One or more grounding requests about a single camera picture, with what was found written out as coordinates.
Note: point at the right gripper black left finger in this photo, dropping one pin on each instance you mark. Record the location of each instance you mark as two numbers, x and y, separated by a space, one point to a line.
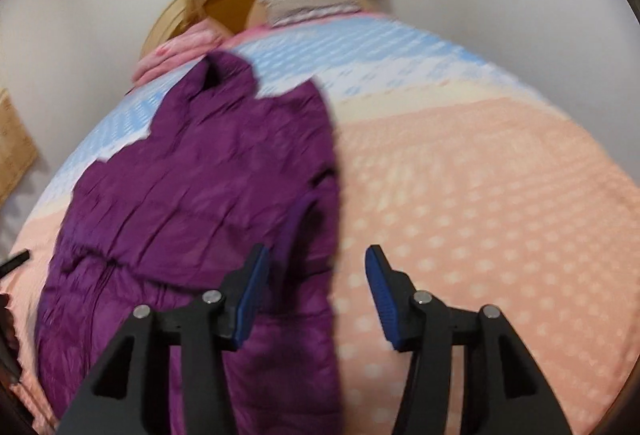
127 390

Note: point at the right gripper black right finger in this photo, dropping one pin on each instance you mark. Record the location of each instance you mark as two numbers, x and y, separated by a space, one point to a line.
504 390

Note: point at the purple puffer jacket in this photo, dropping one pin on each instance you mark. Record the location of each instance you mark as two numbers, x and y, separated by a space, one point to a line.
166 218

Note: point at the polka dot bed quilt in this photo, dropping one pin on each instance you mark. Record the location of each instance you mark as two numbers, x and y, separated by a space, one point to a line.
471 182

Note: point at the folded pink blanket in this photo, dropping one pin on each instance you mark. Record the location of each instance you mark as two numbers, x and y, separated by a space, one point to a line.
194 43

